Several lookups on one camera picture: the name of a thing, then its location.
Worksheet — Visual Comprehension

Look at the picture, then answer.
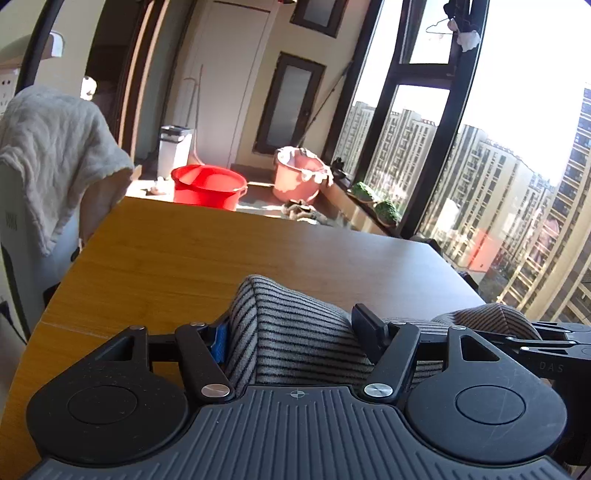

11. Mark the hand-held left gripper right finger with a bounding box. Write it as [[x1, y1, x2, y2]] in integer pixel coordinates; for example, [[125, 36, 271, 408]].
[[351, 304, 509, 404]]

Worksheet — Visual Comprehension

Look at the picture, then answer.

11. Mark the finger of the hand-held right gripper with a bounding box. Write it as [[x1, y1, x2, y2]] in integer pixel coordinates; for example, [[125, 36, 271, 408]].
[[531, 322, 591, 337], [475, 329, 575, 355]]

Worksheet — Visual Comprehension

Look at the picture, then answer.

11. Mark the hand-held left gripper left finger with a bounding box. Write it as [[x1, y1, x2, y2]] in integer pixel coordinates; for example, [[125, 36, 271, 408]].
[[93, 322, 237, 403]]

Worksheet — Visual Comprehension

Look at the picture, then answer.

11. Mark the grey ribbed sweater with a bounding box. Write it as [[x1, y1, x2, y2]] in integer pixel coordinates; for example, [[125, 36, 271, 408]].
[[223, 274, 544, 389]]

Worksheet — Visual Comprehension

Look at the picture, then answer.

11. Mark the rag pile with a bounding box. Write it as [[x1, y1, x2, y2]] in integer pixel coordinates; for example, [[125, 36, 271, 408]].
[[281, 199, 320, 223]]

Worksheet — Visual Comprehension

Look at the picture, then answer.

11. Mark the red plastic basin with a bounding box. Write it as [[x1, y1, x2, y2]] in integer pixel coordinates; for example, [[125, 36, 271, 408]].
[[170, 165, 249, 212]]

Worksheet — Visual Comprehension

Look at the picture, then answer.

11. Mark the pink plastic bucket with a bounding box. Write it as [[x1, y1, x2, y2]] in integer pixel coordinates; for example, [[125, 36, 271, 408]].
[[272, 146, 334, 206]]

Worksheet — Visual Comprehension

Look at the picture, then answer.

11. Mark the white trash bin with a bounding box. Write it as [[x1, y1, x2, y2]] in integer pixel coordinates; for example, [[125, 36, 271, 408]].
[[157, 125, 194, 181]]

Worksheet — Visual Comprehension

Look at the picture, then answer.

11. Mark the white standing appliance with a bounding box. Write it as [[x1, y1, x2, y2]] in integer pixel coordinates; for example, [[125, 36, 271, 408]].
[[0, 185, 93, 335]]

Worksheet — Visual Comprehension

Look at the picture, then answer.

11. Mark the long mop pole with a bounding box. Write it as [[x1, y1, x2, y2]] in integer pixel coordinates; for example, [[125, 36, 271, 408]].
[[295, 60, 355, 149]]

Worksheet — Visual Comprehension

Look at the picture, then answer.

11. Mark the dark framed glass door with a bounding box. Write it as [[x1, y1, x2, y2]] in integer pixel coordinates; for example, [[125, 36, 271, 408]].
[[251, 52, 327, 156]]

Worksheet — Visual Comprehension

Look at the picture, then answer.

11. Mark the white towel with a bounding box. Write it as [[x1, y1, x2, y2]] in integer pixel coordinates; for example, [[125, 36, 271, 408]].
[[0, 85, 135, 257]]

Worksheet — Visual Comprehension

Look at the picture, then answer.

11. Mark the hanging white cloth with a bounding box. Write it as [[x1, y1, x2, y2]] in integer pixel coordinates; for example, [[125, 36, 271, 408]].
[[454, 17, 482, 52]]

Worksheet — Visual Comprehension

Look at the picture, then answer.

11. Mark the black window frame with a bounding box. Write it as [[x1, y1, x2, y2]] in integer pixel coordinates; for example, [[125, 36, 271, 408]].
[[321, 0, 491, 241]]

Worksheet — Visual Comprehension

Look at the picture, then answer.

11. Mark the pink handled broom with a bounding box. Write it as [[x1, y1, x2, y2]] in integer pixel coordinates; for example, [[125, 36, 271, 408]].
[[182, 65, 205, 167]]

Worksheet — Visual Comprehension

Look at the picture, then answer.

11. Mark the wire clothes hanger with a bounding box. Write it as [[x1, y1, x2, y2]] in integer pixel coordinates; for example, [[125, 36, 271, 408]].
[[425, 15, 459, 41]]

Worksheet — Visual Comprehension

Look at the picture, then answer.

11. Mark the wall socket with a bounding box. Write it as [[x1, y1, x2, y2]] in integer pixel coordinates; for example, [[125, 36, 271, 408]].
[[0, 69, 19, 116]]

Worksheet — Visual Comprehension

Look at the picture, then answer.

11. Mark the white wall bracket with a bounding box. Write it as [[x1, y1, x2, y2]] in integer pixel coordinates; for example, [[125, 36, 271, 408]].
[[0, 31, 66, 63]]

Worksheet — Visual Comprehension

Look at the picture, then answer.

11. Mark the black hose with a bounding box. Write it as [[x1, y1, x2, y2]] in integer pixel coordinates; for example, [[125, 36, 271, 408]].
[[14, 0, 65, 99]]

